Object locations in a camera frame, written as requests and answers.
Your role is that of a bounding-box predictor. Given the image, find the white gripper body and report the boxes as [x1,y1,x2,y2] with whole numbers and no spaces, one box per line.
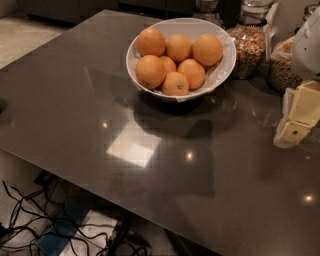
[291,7,320,80]

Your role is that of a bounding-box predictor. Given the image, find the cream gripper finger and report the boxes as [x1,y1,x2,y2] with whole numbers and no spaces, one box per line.
[273,80,320,148]

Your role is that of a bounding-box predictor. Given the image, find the white bowl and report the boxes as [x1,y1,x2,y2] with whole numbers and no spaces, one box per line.
[125,17,238,103]

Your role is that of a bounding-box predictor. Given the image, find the glass jar of cereal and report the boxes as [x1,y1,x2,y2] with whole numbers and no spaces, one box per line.
[267,3,320,94]

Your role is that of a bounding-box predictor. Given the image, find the glass jar of nuts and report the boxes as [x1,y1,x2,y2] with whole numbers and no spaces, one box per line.
[228,0,274,79]

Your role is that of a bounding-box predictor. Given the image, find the dark glass jar back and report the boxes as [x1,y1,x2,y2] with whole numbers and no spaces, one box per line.
[192,0,224,28]

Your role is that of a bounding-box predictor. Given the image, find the orange front with stem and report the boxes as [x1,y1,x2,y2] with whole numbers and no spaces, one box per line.
[161,72,189,96]

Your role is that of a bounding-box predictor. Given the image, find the small orange centre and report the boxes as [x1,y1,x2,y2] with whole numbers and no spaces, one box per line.
[160,56,177,73]

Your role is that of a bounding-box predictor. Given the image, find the blue box on floor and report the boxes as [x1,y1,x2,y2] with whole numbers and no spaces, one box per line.
[38,202,88,256]

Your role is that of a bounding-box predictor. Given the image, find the black cables on floor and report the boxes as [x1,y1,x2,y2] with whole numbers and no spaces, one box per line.
[0,170,151,256]

